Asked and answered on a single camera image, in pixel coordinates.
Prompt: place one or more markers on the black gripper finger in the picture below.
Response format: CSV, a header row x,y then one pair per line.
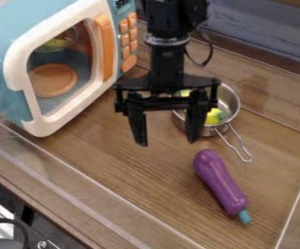
x,y
196,114
137,119

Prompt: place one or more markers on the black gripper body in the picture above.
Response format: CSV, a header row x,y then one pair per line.
x,y
141,92

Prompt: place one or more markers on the purple toy eggplant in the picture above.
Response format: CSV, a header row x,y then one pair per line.
x,y
211,169

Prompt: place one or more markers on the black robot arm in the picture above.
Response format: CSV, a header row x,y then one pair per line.
x,y
172,19

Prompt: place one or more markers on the yellow toy banana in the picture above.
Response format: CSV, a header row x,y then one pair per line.
x,y
216,116

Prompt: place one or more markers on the orange microwave turntable plate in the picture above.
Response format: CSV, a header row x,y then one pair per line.
x,y
53,79

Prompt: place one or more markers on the blue toy microwave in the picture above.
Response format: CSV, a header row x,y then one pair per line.
x,y
90,34

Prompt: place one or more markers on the silver pot with wire handle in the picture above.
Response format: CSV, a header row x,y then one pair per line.
x,y
228,103

